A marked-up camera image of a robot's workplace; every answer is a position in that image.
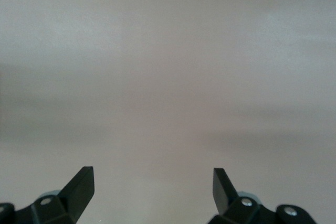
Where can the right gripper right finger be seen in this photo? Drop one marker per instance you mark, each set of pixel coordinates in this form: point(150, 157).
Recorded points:
point(228, 203)

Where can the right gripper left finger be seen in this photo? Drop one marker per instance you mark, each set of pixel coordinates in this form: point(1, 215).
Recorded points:
point(76, 195)

